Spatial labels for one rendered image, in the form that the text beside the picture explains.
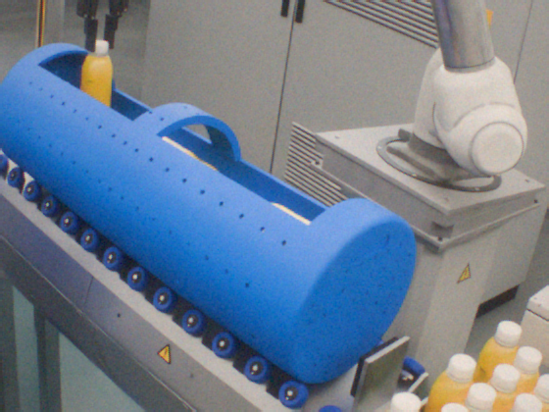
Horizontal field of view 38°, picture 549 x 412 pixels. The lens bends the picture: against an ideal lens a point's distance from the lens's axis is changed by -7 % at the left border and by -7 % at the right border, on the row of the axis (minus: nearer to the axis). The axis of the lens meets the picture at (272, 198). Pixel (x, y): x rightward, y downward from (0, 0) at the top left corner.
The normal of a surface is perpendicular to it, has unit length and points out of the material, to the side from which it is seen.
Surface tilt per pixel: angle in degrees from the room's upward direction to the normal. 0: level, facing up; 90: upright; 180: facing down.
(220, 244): 65
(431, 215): 90
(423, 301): 90
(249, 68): 90
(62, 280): 70
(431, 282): 90
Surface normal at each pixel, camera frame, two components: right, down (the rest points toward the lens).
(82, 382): 0.13, -0.88
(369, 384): 0.70, 0.40
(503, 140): 0.05, 0.56
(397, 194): -0.76, 0.20
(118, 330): -0.62, -0.07
